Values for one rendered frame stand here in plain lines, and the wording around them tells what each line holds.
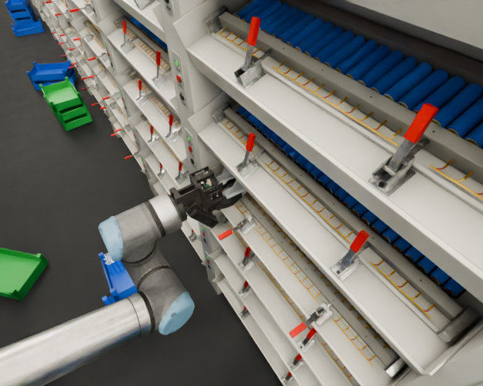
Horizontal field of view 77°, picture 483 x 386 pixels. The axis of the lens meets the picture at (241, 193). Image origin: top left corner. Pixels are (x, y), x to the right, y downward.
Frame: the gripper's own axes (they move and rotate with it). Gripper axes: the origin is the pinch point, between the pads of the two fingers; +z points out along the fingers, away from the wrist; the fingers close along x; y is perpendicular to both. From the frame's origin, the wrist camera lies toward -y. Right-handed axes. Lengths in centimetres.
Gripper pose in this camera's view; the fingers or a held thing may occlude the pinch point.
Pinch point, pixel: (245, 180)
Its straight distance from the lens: 80.4
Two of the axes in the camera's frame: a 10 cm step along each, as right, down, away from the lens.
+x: -5.6, -6.2, 5.6
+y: -0.2, -6.6, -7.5
